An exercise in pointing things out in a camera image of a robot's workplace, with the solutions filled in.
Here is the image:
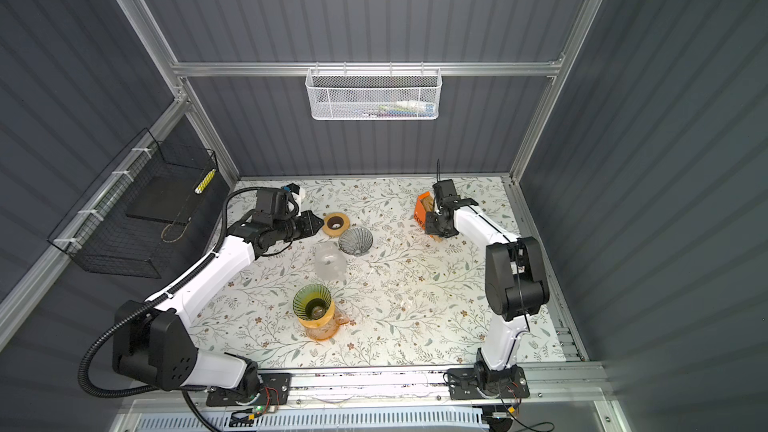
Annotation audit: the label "clear frosted glass dripper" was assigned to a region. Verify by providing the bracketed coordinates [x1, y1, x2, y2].
[315, 242, 347, 281]

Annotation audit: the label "orange coffee filter holder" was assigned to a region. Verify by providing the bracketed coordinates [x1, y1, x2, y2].
[414, 192, 434, 230]

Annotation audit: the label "tubes in white basket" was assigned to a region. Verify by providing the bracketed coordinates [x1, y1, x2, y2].
[358, 100, 438, 119]

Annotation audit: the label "black wire side basket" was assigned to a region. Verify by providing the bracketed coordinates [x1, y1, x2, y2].
[47, 129, 218, 279]

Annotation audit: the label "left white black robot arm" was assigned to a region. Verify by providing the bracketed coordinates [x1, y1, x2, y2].
[112, 211, 324, 398]

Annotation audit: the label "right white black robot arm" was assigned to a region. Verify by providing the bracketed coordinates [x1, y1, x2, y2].
[424, 180, 550, 399]

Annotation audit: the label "black foam pad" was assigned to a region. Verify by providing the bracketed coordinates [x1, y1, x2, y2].
[126, 177, 203, 225]

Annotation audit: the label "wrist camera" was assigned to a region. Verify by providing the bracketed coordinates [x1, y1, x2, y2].
[433, 179, 460, 209]
[253, 183, 305, 223]

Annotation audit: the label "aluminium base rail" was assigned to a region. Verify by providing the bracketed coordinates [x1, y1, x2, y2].
[119, 362, 619, 418]

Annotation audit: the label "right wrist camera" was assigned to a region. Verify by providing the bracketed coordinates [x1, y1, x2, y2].
[433, 179, 460, 209]

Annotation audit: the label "floral table mat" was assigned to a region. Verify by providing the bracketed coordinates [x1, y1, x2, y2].
[152, 176, 568, 371]

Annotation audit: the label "grey glass dripper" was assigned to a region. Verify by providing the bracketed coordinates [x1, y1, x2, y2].
[338, 227, 374, 256]

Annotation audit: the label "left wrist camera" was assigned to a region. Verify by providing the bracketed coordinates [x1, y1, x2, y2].
[253, 183, 305, 223]

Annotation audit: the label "green glass dripper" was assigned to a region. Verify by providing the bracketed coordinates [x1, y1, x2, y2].
[292, 284, 333, 318]

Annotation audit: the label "white wire wall basket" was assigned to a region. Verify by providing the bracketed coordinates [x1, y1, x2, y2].
[305, 65, 443, 121]

